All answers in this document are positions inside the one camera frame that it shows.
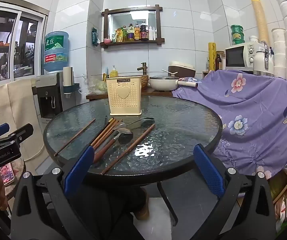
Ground sliding window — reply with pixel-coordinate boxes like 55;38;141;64
0;2;47;85

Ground person's dark trouser leg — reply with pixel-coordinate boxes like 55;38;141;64
84;186;146;240

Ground paper cup dispenser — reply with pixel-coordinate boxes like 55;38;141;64
63;66;80;98

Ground brass faucet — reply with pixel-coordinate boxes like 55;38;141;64
137;62;148;76

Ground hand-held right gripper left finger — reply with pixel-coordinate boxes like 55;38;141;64
10;144;95;240

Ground metal spoon brown handle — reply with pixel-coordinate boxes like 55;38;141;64
93;128;133;164

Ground brown wooden chopstick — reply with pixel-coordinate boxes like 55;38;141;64
96;120;123;152
103;124;156;175
91;121;111;147
54;119;96;157
93;119;116;149
101;124;154;174

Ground blue water bottle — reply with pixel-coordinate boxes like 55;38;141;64
43;31;70;74

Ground tall stack of paper cups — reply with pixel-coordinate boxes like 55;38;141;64
249;0;269;43

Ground smartphone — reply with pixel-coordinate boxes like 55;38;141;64
0;163;15;187

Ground grey water dispenser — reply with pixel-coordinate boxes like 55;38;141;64
32;72;68;121

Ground dark soy sauce bottle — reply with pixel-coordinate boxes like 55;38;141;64
140;21;148;41

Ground white microwave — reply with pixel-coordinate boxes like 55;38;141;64
224;42;265;72

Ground brown glass bottle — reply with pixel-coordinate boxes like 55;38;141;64
215;53;223;71

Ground cream plastic utensil holder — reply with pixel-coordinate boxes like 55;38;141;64
105;75;143;116

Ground purple floral cloth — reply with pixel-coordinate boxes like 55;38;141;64
172;69;287;179

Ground beige cloth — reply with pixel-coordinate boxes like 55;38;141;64
0;78;48;162

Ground wooden wall shelf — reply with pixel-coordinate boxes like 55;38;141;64
100;4;165;49

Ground brown white rice cooker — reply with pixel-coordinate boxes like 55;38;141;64
168;61;196;79

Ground white steel kitchen appliance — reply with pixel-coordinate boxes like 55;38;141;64
253;41;275;77

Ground cream pot with handle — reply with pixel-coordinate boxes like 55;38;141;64
149;75;198;92

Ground clear plastic bag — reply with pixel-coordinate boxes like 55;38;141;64
83;75;108;96

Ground yellow film roll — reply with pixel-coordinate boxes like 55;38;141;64
208;42;216;72

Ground green packet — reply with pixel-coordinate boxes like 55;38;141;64
91;27;100;46

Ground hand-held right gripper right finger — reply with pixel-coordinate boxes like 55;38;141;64
193;144;277;240

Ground woven wooden basin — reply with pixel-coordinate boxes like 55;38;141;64
118;74;150;91

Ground round glass table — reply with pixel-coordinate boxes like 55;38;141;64
43;95;222;228

